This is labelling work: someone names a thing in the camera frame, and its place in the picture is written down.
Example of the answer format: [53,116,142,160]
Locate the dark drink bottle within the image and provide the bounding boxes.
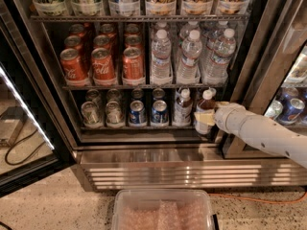
[174,89,193,127]
[195,90,215,135]

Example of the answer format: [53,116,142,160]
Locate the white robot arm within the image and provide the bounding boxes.
[194,102,307,168]

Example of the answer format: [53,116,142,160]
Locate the water bottle front left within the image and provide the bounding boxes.
[151,29,172,79]

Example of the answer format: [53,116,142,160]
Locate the stainless fridge cabinet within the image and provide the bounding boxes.
[13,0,307,192]

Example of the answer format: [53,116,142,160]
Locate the orange cable on floor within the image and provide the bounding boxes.
[209,190,307,205]

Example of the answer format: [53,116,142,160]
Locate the blue pepsi can front left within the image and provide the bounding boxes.
[130,101,146,126]

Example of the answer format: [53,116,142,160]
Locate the red coke can front middle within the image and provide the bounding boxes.
[91,48,115,81]

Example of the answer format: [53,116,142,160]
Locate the pink bubble wrap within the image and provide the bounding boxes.
[119,201,207,230]

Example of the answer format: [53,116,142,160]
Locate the red coke can front right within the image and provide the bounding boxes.
[123,47,144,85]

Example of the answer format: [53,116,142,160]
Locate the black cable on floor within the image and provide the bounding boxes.
[4,127,48,167]

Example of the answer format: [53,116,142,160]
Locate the silver can front right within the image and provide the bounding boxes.
[106,101,124,127]

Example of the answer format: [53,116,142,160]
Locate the silver can front left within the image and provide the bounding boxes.
[81,102,102,125]

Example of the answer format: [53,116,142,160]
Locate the red coke can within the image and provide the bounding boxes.
[93,34,111,50]
[64,35,83,52]
[123,47,144,85]
[59,48,88,81]
[91,48,115,81]
[125,35,143,49]

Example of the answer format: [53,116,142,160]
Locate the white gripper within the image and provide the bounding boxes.
[194,102,247,135]

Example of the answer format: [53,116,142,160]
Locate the blue pepsi can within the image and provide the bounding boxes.
[151,100,169,127]
[130,101,146,126]

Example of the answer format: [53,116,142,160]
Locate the red coke can front left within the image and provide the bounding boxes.
[59,48,88,81]

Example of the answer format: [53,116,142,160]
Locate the clear plastic bin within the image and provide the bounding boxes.
[111,189,220,230]

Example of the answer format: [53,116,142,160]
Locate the open fridge glass door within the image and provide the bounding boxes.
[0,0,74,196]

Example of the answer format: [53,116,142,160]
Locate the water bottle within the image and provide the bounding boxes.
[203,29,237,85]
[151,29,172,79]
[177,30,202,83]

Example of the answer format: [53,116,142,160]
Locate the water bottle front right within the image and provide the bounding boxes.
[203,29,237,85]

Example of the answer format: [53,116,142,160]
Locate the blue pepsi can front right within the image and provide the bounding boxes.
[151,100,169,127]

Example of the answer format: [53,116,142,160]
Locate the water bottle front middle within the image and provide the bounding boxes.
[177,30,202,83]

